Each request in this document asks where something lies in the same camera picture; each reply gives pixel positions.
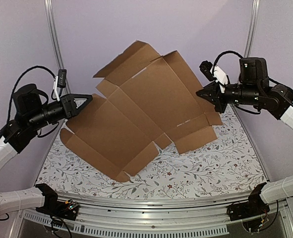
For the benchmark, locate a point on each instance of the brown cardboard box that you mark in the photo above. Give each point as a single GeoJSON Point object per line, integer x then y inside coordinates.
{"type": "Point", "coordinates": [146, 102]}

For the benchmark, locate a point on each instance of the aluminium front rail frame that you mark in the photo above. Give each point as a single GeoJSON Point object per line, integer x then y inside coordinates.
{"type": "Point", "coordinates": [207, 217]}

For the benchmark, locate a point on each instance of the aluminium corner post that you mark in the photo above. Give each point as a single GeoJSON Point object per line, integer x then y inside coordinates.
{"type": "Point", "coordinates": [53, 32]}
{"type": "Point", "coordinates": [252, 27]}

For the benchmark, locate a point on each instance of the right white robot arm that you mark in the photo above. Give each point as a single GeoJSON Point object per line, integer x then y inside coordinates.
{"type": "Point", "coordinates": [277, 100]}

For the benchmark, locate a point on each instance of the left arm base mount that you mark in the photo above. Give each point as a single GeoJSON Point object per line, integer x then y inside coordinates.
{"type": "Point", "coordinates": [65, 210]}

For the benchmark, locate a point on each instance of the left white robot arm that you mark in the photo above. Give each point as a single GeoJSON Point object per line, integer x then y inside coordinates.
{"type": "Point", "coordinates": [31, 116]}

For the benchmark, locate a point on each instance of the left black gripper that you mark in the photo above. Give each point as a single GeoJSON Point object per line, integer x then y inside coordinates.
{"type": "Point", "coordinates": [68, 102]}

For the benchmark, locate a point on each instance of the left aluminium corner post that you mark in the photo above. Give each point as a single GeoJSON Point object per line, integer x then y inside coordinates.
{"type": "Point", "coordinates": [53, 32]}

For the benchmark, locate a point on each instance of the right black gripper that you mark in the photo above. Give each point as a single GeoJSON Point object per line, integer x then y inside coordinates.
{"type": "Point", "coordinates": [219, 96]}

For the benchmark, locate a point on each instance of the floral patterned table mat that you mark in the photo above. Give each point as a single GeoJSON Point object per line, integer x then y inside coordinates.
{"type": "Point", "coordinates": [226, 165]}

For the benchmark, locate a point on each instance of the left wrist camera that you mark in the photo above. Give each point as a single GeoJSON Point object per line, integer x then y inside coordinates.
{"type": "Point", "coordinates": [59, 84]}

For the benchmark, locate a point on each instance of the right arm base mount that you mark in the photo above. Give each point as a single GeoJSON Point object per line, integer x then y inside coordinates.
{"type": "Point", "coordinates": [254, 206]}

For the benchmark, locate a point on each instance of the right aluminium corner post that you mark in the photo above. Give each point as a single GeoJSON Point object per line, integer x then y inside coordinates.
{"type": "Point", "coordinates": [252, 27]}

